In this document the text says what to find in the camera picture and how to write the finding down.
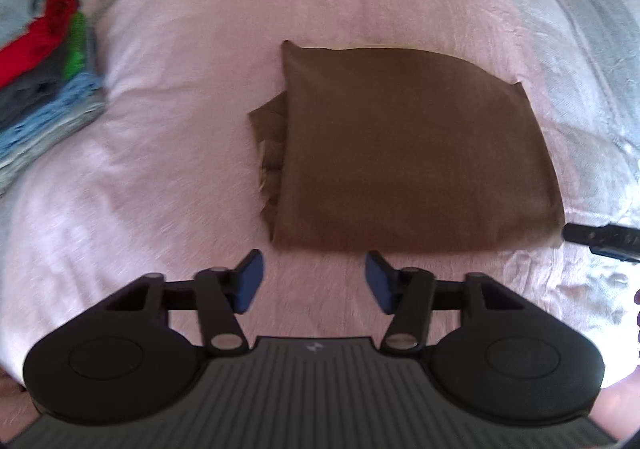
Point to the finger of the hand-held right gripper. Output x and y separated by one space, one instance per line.
600 235

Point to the pale herringbone bed blanket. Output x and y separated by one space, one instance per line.
190 54

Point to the stack of folded clothes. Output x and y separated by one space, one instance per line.
45 79

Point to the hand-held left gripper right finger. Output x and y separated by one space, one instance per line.
379 281

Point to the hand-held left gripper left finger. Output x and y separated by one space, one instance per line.
250 281

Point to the brown garment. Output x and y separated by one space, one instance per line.
400 154

